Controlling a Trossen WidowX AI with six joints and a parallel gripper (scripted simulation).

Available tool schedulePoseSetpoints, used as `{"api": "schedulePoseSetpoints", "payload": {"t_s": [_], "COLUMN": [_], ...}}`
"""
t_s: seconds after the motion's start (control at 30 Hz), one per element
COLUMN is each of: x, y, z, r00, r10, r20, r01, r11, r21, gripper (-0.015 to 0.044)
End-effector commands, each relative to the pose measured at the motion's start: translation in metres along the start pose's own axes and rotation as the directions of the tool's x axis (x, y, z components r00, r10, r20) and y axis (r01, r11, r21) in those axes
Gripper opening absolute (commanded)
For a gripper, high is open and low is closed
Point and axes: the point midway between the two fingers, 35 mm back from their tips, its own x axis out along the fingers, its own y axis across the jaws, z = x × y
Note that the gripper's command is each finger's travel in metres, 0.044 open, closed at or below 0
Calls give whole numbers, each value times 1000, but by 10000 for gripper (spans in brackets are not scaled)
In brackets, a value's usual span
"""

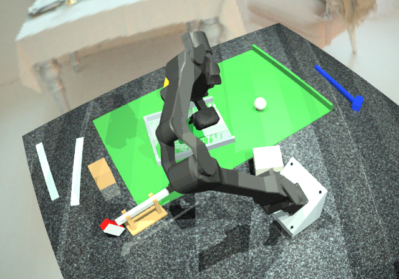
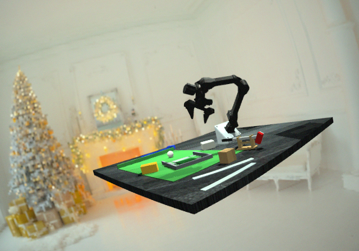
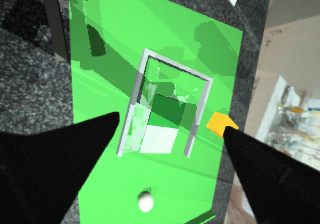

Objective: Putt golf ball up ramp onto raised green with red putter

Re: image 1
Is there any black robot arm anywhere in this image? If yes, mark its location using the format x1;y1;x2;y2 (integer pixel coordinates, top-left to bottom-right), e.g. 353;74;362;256
155;31;309;216

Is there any yellow cube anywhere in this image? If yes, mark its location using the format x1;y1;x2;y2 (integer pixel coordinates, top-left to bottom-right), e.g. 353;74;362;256
163;77;169;88

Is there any white flat bar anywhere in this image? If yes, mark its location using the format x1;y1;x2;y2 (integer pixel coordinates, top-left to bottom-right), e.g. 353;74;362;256
71;137;84;206
36;143;59;201

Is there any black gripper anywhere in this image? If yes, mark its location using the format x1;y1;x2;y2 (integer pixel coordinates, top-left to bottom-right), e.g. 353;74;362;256
188;85;220;131

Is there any white golf ball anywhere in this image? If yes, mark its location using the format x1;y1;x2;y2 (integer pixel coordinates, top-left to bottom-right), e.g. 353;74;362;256
254;97;266;110

